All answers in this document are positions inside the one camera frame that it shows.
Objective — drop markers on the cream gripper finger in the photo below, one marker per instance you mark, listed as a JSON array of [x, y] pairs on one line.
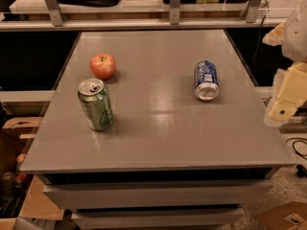
[[289, 93], [275, 36]]

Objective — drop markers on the blue pepsi can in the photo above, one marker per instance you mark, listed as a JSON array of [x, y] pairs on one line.
[[206, 81]]

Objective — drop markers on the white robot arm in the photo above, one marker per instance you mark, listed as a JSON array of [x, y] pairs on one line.
[[294, 44]]

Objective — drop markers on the green soda can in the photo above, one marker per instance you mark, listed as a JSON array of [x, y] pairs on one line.
[[94, 97]]

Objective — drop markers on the cardboard piece lower right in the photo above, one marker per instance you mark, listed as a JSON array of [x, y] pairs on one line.
[[289, 216]]

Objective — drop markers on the grey drawer cabinet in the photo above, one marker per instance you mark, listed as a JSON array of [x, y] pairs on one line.
[[169, 159]]

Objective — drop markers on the red apple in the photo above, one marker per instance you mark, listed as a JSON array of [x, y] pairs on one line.
[[103, 66]]

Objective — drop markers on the cardboard box lower left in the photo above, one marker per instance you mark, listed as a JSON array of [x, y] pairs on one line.
[[23, 204]]

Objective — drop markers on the right metal shelf bracket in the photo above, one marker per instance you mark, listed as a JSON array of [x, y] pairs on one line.
[[251, 13]]

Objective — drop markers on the metal shelf bracket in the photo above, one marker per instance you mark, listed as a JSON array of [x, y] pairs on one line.
[[54, 12], [251, 13], [174, 12]]

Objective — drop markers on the middle metal shelf bracket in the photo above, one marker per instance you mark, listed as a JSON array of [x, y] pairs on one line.
[[174, 12]]

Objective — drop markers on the left metal shelf bracket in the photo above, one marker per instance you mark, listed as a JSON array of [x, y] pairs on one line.
[[54, 12]]

